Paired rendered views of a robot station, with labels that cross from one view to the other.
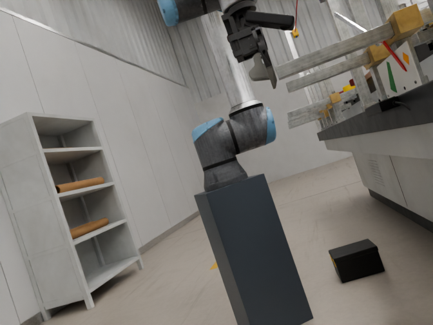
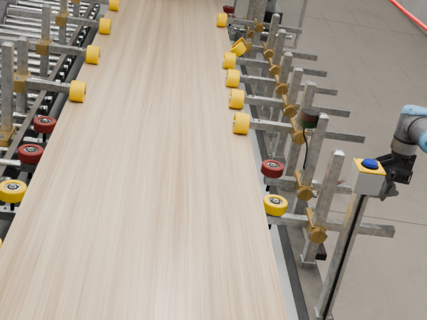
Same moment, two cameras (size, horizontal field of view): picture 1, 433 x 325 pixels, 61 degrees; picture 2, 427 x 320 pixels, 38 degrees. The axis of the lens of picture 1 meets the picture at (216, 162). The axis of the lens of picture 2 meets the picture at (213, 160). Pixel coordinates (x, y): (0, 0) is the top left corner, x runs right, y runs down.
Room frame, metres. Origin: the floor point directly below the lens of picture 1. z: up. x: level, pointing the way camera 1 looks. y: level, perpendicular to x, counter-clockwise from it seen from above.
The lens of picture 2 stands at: (2.62, -1.44, 1.90)
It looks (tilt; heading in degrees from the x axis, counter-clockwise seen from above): 27 degrees down; 162
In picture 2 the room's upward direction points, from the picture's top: 10 degrees clockwise
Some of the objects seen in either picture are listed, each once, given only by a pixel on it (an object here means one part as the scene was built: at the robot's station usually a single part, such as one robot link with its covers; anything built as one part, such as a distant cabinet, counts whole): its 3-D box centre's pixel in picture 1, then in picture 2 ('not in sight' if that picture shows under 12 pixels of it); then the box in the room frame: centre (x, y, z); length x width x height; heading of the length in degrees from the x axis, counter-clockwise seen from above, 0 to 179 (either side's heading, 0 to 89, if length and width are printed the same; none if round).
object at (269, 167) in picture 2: not in sight; (270, 177); (0.81, -0.62, 0.85); 0.08 x 0.08 x 0.11
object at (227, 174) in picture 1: (223, 173); not in sight; (1.54, -0.01, 0.65); 0.19 x 0.19 x 0.10
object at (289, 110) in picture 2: not in sight; (288, 106); (0.36, -0.40, 0.95); 0.14 x 0.06 x 0.05; 169
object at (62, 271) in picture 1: (72, 207); not in sight; (3.23, 1.33, 0.78); 0.90 x 0.45 x 1.55; 165
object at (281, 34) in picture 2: not in sight; (272, 76); (-0.11, -0.31, 0.90); 0.04 x 0.04 x 0.48; 79
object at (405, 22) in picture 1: (400, 28); (302, 185); (0.85, -0.50, 0.85); 0.14 x 0.06 x 0.05; 169
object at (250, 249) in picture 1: (250, 253); not in sight; (1.54, -0.01, 0.30); 0.25 x 0.25 x 0.60; 15
